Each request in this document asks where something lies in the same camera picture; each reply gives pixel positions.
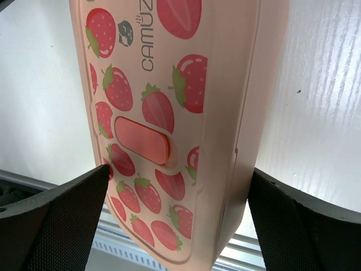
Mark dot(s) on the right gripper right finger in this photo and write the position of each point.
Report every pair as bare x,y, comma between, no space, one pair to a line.
297,231

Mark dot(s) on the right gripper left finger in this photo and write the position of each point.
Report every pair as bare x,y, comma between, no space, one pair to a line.
54,229

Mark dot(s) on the pink box lid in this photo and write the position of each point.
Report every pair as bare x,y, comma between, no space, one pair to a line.
163,83

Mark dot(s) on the pink lunch box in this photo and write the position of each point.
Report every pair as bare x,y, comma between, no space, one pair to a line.
258,86

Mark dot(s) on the grey slotted cable duct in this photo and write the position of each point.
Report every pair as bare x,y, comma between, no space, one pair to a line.
126,252

